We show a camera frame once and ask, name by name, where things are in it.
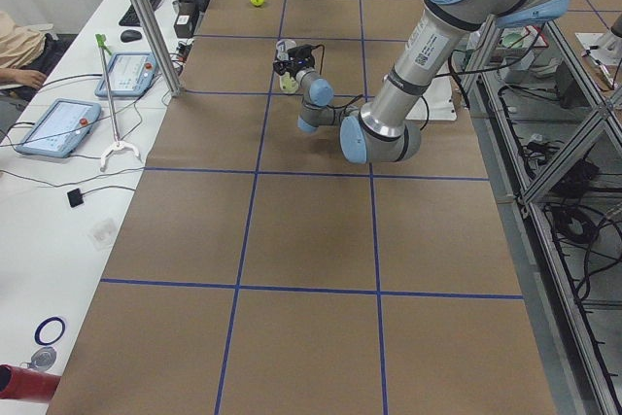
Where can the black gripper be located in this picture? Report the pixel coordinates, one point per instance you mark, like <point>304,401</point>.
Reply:
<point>293,68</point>

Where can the clear tennis ball can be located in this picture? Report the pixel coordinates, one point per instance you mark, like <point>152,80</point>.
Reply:
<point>282,47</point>

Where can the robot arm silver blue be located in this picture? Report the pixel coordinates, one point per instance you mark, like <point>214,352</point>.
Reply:
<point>379,130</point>

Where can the black power box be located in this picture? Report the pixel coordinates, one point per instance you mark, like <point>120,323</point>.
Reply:
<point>186,20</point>

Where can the black computer mouse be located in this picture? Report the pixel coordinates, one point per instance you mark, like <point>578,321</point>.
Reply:
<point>130,35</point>

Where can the far teach pendant tablet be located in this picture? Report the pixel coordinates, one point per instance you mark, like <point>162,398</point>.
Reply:
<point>131,73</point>

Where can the teach pendant tablet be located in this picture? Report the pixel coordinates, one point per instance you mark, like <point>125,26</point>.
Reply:
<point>131,73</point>
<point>61,129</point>

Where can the reacher grabber tool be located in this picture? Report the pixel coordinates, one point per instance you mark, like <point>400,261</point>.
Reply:
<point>118,144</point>

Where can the seated person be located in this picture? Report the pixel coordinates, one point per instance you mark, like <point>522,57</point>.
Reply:
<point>27,55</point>

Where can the near teach pendant tablet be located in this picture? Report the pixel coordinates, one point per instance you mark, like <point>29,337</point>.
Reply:
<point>61,129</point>

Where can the small black square pad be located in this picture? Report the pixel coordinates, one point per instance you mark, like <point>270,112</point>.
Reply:
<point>75,197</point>

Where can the blue tape roll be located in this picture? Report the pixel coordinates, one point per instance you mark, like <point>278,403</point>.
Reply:
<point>49,331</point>

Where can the silver round disc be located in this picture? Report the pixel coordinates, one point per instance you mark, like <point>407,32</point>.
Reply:
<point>43,359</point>

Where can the red cylinder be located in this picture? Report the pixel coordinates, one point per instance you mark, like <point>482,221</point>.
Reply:
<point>19,383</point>

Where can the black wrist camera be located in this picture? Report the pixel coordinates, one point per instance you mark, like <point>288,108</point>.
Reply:
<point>302,53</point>

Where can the aluminium frame post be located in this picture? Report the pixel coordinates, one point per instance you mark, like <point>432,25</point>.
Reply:
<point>146,14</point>

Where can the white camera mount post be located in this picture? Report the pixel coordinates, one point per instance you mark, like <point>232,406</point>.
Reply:
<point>436,104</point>

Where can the aluminium side rack frame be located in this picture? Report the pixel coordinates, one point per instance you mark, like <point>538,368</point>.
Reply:
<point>549,121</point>

